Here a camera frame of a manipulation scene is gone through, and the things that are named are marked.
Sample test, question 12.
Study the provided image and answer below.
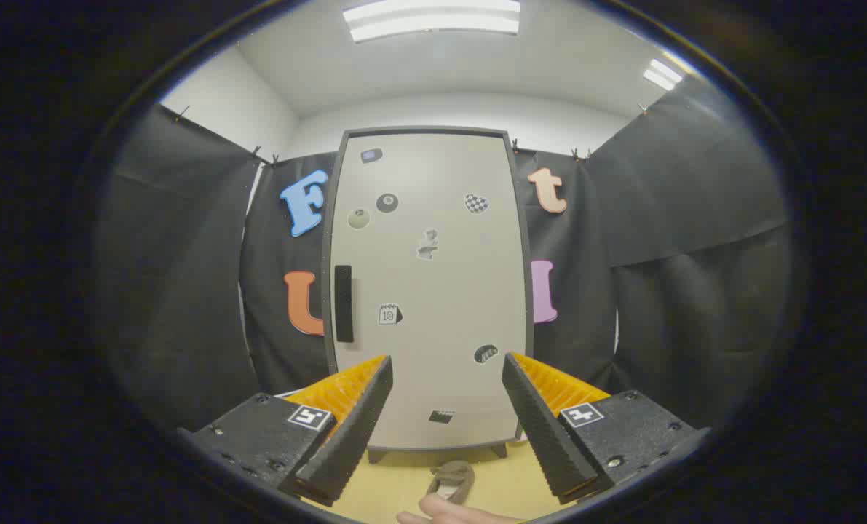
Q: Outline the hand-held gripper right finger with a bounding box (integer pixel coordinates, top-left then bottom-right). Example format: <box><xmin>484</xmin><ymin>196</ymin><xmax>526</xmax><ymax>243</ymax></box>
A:
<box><xmin>502</xmin><ymin>352</ymin><xmax>712</xmax><ymax>506</ymax></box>

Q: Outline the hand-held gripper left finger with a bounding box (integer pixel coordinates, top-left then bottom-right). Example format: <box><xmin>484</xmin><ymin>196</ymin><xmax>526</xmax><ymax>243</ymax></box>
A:
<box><xmin>177</xmin><ymin>354</ymin><xmax>395</xmax><ymax>509</ymax></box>

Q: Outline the brown fuzzy shoe with bow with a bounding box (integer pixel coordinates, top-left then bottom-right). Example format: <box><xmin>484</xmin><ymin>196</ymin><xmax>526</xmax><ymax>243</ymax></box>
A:
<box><xmin>427</xmin><ymin>460</ymin><xmax>476</xmax><ymax>505</ymax></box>

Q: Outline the black door handle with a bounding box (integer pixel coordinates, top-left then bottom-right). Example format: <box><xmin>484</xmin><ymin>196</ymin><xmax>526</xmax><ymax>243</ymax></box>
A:
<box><xmin>334</xmin><ymin>265</ymin><xmax>355</xmax><ymax>344</ymax></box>

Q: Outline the grey shoe cabinet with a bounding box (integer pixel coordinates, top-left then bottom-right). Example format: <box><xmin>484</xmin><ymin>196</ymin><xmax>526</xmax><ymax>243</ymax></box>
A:
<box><xmin>321</xmin><ymin>127</ymin><xmax>537</xmax><ymax>464</ymax></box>

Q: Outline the black backdrop cloth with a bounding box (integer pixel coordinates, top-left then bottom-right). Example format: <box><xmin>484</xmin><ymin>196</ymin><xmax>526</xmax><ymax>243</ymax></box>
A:
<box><xmin>98</xmin><ymin>73</ymin><xmax>794</xmax><ymax>437</ymax></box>

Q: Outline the small ceiling light panel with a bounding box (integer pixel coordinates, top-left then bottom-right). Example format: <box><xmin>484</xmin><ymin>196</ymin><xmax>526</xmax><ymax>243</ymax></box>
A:
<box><xmin>642</xmin><ymin>58</ymin><xmax>685</xmax><ymax>92</ymax></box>

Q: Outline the large ceiling light panel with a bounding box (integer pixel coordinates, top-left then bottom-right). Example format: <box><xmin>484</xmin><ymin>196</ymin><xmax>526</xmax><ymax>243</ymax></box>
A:
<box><xmin>342</xmin><ymin>0</ymin><xmax>521</xmax><ymax>43</ymax></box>

